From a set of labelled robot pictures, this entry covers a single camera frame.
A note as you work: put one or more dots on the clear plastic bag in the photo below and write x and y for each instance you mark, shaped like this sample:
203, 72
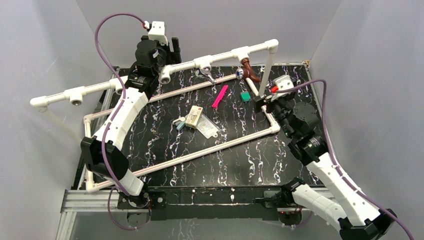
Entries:
207, 128

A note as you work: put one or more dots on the white PVC pipe frame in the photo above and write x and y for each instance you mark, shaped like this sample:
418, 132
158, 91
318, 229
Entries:
76, 95

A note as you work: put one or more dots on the small beige cardboard box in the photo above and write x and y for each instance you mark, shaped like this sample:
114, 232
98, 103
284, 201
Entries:
193, 117

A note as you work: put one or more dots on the aluminium table frame rail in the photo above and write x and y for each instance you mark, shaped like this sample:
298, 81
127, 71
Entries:
186, 202

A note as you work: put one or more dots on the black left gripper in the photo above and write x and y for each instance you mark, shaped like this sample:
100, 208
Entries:
170, 50

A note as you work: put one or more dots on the green square block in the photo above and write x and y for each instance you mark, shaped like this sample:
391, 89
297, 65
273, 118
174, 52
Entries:
245, 96

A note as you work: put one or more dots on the white small clip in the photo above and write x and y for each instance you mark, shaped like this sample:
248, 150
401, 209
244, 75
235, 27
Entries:
179, 120

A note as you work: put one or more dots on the light blue small block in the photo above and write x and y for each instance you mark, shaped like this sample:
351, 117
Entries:
181, 125

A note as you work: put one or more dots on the brown water faucet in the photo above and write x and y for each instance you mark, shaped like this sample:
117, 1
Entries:
246, 71

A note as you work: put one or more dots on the chrome water faucet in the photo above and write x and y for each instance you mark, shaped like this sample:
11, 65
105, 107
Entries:
205, 74

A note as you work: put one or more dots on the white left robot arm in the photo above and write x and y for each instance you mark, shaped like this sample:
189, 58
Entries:
102, 152

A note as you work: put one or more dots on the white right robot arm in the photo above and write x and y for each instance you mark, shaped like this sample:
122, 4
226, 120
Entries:
350, 212

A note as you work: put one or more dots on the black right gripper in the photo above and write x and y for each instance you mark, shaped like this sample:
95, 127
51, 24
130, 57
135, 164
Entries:
258, 104

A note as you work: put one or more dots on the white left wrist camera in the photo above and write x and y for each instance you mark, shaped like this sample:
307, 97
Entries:
157, 32

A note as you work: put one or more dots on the pink plastic strip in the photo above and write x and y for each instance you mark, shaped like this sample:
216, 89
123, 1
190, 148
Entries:
220, 96

